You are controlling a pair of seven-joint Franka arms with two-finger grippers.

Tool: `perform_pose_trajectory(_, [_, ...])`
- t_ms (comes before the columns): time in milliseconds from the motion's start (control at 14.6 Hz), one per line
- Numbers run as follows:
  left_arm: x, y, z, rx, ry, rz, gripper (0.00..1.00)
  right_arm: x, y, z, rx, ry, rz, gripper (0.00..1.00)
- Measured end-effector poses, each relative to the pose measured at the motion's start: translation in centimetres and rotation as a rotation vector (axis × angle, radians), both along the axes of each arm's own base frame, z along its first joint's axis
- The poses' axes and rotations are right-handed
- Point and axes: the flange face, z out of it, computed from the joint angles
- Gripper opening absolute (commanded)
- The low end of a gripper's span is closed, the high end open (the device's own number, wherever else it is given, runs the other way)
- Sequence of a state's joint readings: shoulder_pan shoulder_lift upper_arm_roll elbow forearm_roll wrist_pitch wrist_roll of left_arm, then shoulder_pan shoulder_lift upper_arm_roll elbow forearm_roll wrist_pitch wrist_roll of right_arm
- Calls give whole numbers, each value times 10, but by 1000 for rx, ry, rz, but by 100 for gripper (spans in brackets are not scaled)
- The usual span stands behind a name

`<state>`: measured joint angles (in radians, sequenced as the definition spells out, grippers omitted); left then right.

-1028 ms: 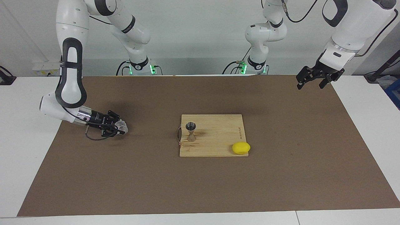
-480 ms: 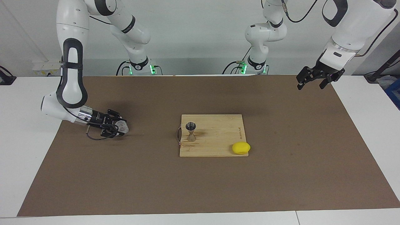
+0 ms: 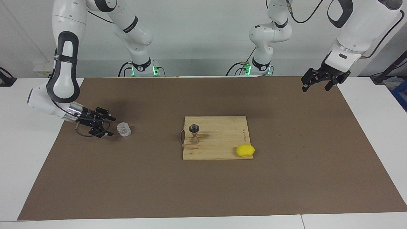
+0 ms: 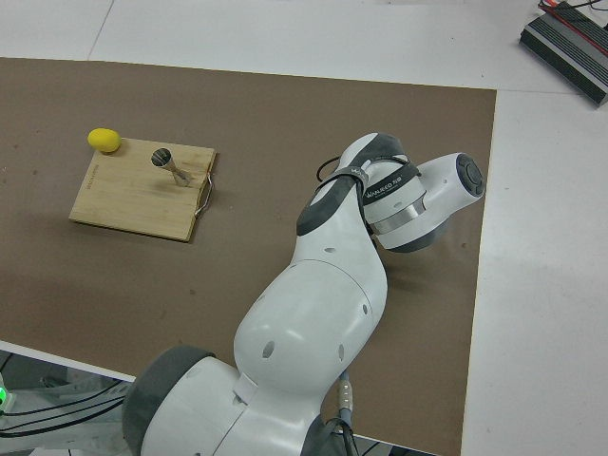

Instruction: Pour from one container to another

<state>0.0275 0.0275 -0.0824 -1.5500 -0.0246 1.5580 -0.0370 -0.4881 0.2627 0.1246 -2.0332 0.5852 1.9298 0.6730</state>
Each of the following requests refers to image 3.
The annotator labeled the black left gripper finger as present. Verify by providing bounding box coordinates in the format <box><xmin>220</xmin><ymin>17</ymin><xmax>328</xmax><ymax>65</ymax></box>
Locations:
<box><xmin>324</xmin><ymin>78</ymin><xmax>338</xmax><ymax>92</ymax></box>
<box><xmin>301</xmin><ymin>68</ymin><xmax>319</xmax><ymax>93</ymax></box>

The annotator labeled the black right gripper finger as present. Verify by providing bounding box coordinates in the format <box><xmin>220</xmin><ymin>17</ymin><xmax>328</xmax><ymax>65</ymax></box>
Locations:
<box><xmin>90</xmin><ymin>125</ymin><xmax>114</xmax><ymax>138</ymax></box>
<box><xmin>96</xmin><ymin>107</ymin><xmax>117</xmax><ymax>122</ymax></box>

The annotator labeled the small clear glass cup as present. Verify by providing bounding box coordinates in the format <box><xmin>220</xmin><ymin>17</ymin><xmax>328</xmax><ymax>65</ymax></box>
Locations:
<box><xmin>116</xmin><ymin>122</ymin><xmax>132</xmax><ymax>137</ymax></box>

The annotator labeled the steel double jigger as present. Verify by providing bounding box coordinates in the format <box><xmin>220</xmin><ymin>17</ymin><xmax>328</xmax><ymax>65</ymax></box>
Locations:
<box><xmin>189</xmin><ymin>124</ymin><xmax>200</xmax><ymax>145</ymax></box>

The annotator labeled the black stand pole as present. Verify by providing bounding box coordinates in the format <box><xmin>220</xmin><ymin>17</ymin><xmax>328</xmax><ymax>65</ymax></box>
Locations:
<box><xmin>370</xmin><ymin>50</ymin><xmax>407</xmax><ymax>85</ymax></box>

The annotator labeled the brown table mat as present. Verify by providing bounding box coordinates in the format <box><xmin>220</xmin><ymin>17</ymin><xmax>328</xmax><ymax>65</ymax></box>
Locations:
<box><xmin>17</xmin><ymin>76</ymin><xmax>407</xmax><ymax>221</ymax></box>

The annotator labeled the blue box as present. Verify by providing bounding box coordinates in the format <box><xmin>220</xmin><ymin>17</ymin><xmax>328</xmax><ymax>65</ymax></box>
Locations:
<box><xmin>391</xmin><ymin>79</ymin><xmax>407</xmax><ymax>113</ymax></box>

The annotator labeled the yellow lemon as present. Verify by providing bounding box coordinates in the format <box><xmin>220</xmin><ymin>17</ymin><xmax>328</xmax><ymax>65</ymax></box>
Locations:
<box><xmin>236</xmin><ymin>144</ymin><xmax>256</xmax><ymax>158</ymax></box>

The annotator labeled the bamboo cutting board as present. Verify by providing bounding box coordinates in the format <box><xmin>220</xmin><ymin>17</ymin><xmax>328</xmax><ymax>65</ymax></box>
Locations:
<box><xmin>180</xmin><ymin>116</ymin><xmax>254</xmax><ymax>160</ymax></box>

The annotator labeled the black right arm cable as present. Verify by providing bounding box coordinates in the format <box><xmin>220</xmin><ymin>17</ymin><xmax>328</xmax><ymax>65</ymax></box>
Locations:
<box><xmin>75</xmin><ymin>121</ymin><xmax>111</xmax><ymax>138</ymax></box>

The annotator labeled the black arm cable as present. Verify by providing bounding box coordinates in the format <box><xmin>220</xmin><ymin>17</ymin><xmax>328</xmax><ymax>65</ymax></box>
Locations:
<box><xmin>286</xmin><ymin>0</ymin><xmax>406</xmax><ymax>59</ymax></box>
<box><xmin>75</xmin><ymin>121</ymin><xmax>111</xmax><ymax>138</ymax></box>

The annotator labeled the black base cable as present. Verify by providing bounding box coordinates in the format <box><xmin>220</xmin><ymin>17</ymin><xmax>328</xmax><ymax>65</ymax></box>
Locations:
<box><xmin>118</xmin><ymin>61</ymin><xmax>133</xmax><ymax>78</ymax></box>
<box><xmin>226</xmin><ymin>47</ymin><xmax>257</xmax><ymax>76</ymax></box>

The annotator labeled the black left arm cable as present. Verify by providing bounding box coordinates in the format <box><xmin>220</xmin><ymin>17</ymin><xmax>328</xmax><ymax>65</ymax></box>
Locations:
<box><xmin>286</xmin><ymin>0</ymin><xmax>406</xmax><ymax>59</ymax></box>

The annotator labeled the black clamp bracket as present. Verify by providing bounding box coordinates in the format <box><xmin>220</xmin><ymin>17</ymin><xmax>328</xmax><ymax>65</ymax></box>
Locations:
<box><xmin>0</xmin><ymin>66</ymin><xmax>17</xmax><ymax>87</ymax></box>

